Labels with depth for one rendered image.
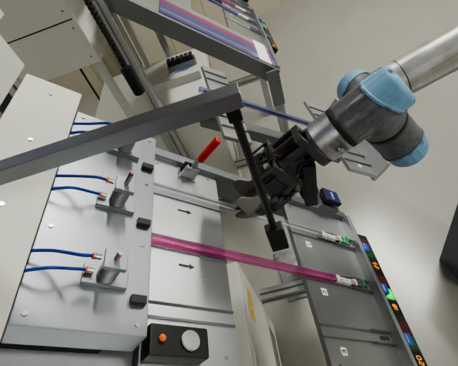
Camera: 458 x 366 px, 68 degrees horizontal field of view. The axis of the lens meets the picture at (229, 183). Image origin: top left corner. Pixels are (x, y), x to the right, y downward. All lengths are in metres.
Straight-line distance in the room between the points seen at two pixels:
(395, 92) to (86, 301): 0.48
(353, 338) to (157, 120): 0.56
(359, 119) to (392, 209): 1.32
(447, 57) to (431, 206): 1.20
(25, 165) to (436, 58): 0.66
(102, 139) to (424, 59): 0.59
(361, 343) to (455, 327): 0.92
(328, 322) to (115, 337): 0.40
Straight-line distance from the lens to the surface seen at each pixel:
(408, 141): 0.62
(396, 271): 1.67
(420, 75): 0.74
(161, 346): 0.43
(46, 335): 0.41
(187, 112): 0.27
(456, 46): 0.76
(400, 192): 1.91
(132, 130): 0.29
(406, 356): 0.80
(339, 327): 0.70
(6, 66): 0.64
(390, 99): 0.55
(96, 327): 0.40
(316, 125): 0.57
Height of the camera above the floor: 1.49
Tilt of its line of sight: 46 degrees down
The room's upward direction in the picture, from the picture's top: 24 degrees counter-clockwise
